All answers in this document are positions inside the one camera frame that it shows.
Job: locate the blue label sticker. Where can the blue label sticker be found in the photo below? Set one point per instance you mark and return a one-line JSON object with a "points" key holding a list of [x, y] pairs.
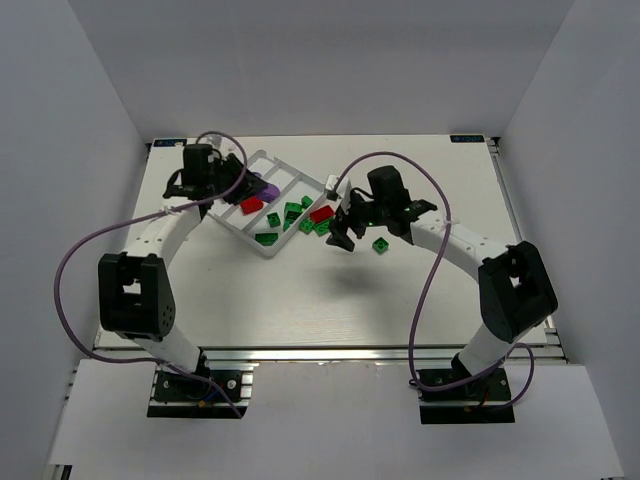
{"points": [[169, 142], [466, 138]]}

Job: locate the red rounded lego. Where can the red rounded lego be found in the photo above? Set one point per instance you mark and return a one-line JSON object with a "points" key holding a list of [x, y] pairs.
{"points": [[251, 205]]}

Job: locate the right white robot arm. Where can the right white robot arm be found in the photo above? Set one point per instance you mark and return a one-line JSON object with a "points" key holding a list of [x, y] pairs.
{"points": [[515, 290]]}

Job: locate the small green lego in tray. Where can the small green lego in tray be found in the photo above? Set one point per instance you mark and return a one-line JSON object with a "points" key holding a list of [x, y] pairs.
{"points": [[307, 201]]}

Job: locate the green lego square brick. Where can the green lego square brick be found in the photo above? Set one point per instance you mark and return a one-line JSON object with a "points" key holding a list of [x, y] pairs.
{"points": [[273, 220]]}

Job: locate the right blue label sticker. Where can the right blue label sticker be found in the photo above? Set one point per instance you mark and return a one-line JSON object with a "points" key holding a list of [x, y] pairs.
{"points": [[466, 138]]}

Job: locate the red lego brick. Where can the red lego brick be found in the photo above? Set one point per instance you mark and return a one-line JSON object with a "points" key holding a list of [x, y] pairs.
{"points": [[322, 214]]}

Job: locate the white divided tray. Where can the white divided tray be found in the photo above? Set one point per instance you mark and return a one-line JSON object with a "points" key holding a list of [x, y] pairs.
{"points": [[293, 185]]}

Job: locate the purple rounded lego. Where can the purple rounded lego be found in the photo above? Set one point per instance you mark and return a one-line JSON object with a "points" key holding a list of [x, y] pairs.
{"points": [[269, 193]]}

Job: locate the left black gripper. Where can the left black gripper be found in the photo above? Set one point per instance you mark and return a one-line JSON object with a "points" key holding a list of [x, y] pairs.
{"points": [[240, 179]]}

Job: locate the green long lego brick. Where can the green long lego brick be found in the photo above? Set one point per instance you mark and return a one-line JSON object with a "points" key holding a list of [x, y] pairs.
{"points": [[322, 228]]}

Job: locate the left blue label sticker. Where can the left blue label sticker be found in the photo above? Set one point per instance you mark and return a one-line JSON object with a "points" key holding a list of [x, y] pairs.
{"points": [[169, 142]]}

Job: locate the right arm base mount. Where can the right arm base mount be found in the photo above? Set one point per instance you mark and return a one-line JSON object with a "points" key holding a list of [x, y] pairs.
{"points": [[480, 402]]}

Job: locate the aluminium table frame rail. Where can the aluminium table frame rail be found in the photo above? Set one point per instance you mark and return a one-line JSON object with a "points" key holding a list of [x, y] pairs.
{"points": [[542, 353]]}

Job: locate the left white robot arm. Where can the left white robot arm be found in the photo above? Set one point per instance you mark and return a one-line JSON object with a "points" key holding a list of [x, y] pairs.
{"points": [[136, 300]]}

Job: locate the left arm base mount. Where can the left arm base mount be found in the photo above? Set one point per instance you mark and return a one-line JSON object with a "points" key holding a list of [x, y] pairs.
{"points": [[174, 396]]}

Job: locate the green lego two-by-two brick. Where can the green lego two-by-two brick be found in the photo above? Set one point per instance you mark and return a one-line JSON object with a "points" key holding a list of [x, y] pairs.
{"points": [[292, 215]]}

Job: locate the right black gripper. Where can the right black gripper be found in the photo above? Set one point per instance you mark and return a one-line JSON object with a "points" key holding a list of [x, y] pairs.
{"points": [[355, 214]]}

